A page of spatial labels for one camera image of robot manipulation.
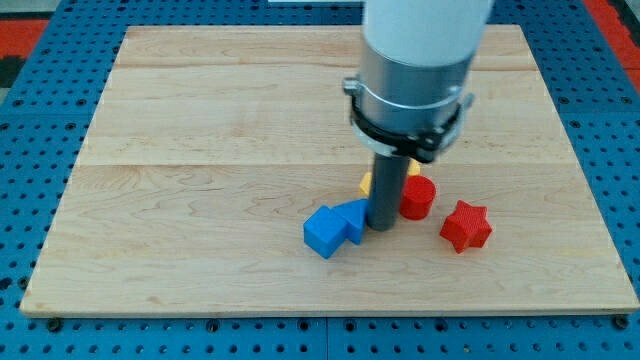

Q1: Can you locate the red cylinder block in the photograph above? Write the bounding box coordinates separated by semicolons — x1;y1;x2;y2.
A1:
399;175;436;220

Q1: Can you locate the red star block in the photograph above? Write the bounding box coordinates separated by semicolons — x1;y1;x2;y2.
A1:
440;200;493;254

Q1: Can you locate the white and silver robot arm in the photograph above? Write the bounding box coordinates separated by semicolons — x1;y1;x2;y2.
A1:
343;0;494;163

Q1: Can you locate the blue triangle block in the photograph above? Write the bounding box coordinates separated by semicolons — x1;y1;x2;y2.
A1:
333;198;368;245

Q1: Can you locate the blue cube block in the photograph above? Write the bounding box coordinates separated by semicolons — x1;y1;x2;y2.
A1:
303;206;348;259

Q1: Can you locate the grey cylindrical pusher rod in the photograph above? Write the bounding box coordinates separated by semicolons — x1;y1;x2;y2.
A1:
366;154;410;231

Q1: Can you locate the yellow block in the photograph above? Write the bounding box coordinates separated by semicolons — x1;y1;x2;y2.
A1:
359;159;421;197

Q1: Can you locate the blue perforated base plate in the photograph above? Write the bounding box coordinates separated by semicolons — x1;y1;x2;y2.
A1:
1;0;639;359

